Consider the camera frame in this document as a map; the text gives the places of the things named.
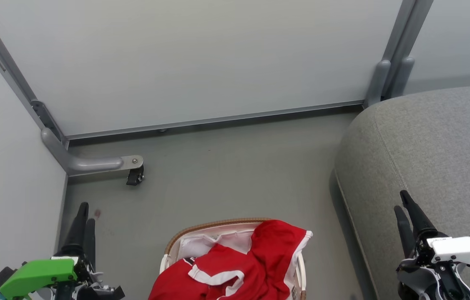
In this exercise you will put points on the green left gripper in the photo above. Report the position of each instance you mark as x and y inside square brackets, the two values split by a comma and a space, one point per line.
[38, 273]

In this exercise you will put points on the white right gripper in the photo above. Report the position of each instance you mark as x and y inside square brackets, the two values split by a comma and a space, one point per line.
[460, 250]

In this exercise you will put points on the grey fabric sofa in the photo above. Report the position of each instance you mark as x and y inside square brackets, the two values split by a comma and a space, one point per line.
[435, 158]

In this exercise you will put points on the grey partition foot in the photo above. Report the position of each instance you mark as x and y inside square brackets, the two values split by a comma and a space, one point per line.
[84, 163]

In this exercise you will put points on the black caster wheel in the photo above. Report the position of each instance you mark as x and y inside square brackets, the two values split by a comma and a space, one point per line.
[135, 177]

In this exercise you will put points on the white basket liner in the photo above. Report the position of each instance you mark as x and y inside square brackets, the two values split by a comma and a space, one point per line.
[167, 260]

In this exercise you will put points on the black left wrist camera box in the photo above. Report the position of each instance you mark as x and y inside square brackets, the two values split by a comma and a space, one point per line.
[2, 278]

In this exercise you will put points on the dark metal corner bracket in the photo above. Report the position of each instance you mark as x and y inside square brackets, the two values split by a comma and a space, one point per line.
[47, 118]

